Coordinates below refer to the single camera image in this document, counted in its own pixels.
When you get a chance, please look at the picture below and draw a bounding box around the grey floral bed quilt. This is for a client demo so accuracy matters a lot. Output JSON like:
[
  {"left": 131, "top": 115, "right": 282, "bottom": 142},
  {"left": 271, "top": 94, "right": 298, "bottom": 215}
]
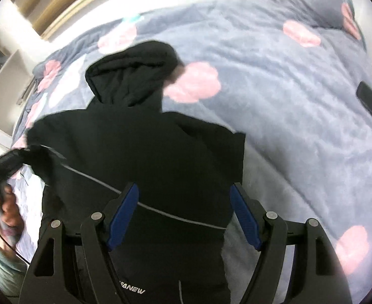
[{"left": 0, "top": 0, "right": 372, "bottom": 303}]

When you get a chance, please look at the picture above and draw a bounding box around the person's left hand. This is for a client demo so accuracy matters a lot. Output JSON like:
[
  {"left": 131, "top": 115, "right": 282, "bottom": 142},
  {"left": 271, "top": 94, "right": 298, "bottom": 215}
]
[{"left": 0, "top": 184, "right": 25, "bottom": 236}]

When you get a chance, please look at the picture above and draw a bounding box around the white bookshelf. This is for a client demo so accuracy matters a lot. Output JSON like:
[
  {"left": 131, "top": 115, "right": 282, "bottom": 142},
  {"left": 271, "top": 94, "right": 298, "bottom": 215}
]
[{"left": 0, "top": 25, "right": 34, "bottom": 137}]

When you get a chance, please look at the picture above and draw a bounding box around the black hooded jacket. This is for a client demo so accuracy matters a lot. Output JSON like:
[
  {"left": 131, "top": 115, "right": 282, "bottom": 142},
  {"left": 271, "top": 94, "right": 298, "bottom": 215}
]
[{"left": 27, "top": 41, "right": 245, "bottom": 303}]

